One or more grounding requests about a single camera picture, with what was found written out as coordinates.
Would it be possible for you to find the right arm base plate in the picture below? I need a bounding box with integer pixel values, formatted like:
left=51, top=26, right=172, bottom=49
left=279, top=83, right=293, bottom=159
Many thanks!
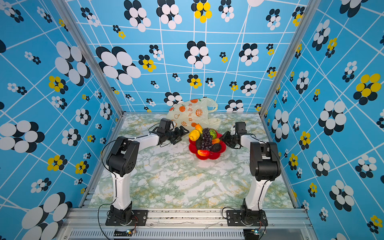
left=225, top=210, right=269, bottom=228

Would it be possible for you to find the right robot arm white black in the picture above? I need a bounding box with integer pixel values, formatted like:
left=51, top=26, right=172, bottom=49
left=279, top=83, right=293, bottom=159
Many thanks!
left=220, top=122, right=282, bottom=227

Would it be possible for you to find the red yellow mango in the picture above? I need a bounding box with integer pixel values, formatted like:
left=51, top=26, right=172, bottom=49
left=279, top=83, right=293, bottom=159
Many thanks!
left=198, top=150, right=210, bottom=157

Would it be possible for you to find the dark avocado right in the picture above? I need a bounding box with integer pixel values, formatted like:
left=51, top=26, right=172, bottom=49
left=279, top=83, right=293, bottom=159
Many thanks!
left=210, top=143, right=222, bottom=153

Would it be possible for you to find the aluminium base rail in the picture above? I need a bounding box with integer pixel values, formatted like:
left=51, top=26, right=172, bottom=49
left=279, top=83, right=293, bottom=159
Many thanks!
left=57, top=209, right=317, bottom=240

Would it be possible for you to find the yellowish printed plastic bag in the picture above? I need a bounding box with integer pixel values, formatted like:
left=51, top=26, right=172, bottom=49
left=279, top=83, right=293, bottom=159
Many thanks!
left=166, top=98, right=221, bottom=132

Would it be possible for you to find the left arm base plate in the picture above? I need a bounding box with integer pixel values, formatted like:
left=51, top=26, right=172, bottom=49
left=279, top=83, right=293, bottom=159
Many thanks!
left=105, top=209, right=149, bottom=227

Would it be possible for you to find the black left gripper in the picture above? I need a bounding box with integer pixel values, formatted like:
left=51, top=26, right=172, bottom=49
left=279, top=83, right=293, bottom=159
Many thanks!
left=164, top=126, right=189, bottom=145

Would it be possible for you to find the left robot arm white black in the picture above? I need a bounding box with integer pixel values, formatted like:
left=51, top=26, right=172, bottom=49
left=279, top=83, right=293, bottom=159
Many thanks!
left=104, top=118, right=190, bottom=226

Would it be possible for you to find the purple grape bunch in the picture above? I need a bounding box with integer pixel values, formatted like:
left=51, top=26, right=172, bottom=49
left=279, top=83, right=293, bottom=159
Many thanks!
left=201, top=128, right=213, bottom=150

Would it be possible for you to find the green lime fruit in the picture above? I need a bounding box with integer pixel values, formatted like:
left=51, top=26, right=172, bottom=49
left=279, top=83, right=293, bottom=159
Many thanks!
left=209, top=129, right=217, bottom=140

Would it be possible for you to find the dark avocado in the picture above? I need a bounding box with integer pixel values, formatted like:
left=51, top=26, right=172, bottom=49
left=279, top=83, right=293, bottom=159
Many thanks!
left=196, top=139, right=203, bottom=150
left=210, top=143, right=222, bottom=153

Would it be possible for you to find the dark avocado left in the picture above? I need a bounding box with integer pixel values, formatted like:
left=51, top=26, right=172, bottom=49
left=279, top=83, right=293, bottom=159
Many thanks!
left=196, top=139, right=203, bottom=150

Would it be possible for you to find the orange small fruit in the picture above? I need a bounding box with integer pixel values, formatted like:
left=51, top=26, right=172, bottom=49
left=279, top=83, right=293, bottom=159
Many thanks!
left=212, top=138, right=221, bottom=145

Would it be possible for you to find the red flower-shaped plate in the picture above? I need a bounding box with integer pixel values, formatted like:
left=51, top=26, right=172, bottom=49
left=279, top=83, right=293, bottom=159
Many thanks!
left=189, top=139, right=227, bottom=160

